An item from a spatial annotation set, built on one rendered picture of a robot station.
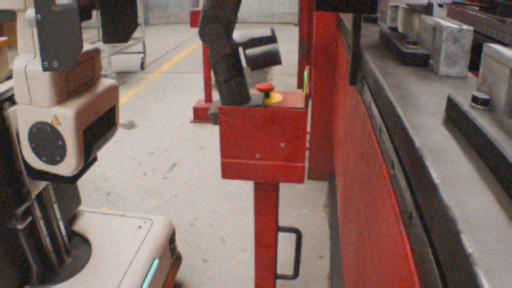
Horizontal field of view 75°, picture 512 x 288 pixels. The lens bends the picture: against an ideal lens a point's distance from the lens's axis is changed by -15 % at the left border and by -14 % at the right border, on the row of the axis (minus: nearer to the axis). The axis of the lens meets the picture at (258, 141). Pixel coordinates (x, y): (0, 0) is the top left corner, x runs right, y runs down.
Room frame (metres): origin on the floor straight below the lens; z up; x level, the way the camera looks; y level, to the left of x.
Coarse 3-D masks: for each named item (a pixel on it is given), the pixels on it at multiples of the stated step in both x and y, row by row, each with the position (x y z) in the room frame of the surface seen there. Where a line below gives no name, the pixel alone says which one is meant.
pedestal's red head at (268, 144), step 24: (288, 96) 0.79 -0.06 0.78; (240, 120) 0.64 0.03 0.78; (264, 120) 0.64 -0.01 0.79; (288, 120) 0.63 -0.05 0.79; (240, 144) 0.64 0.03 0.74; (264, 144) 0.64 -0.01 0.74; (288, 144) 0.63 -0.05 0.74; (240, 168) 0.64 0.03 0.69; (264, 168) 0.64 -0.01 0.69; (288, 168) 0.63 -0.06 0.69
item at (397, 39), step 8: (384, 32) 0.94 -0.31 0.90; (400, 32) 0.94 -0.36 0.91; (384, 40) 0.92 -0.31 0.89; (392, 40) 0.83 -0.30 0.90; (400, 40) 0.82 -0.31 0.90; (392, 48) 0.82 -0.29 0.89; (400, 48) 0.74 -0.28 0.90; (408, 48) 0.73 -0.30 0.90; (416, 48) 0.74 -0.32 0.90; (400, 56) 0.74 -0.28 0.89; (408, 56) 0.71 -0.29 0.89; (416, 56) 0.71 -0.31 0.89; (424, 56) 0.71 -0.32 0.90; (408, 64) 0.71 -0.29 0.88; (416, 64) 0.71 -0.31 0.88; (424, 64) 0.71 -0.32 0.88
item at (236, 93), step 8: (216, 80) 0.67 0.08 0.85; (224, 80) 0.67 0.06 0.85; (232, 80) 0.66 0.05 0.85; (240, 80) 0.67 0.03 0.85; (224, 88) 0.66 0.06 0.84; (232, 88) 0.66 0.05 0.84; (240, 88) 0.67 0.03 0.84; (248, 88) 0.69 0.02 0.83; (224, 96) 0.67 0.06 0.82; (232, 96) 0.66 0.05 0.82; (240, 96) 0.67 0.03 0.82; (248, 96) 0.68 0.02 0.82; (256, 96) 0.70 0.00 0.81; (264, 96) 0.71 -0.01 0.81; (216, 104) 0.70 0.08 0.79; (224, 104) 0.67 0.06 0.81; (232, 104) 0.66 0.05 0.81; (240, 104) 0.66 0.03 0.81; (248, 104) 0.66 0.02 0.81; (256, 104) 0.66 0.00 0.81; (208, 112) 0.67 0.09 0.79; (216, 112) 0.66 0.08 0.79
